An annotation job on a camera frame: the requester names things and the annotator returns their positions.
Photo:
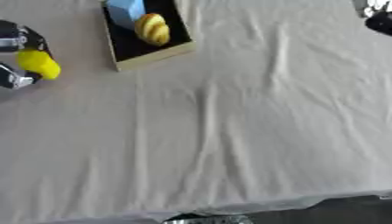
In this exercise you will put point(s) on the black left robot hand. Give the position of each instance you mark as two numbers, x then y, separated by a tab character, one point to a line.
30	39

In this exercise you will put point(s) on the yellow toy fruit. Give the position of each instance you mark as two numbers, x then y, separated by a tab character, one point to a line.
39	62

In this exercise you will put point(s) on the tan cardboard box black inside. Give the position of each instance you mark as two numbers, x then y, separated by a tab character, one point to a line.
133	43

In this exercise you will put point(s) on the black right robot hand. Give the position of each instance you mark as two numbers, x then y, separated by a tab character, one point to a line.
382	22

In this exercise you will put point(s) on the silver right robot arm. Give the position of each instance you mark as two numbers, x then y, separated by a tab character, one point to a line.
372	5

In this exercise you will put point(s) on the light blue block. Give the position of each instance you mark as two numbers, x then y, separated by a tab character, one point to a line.
125	11

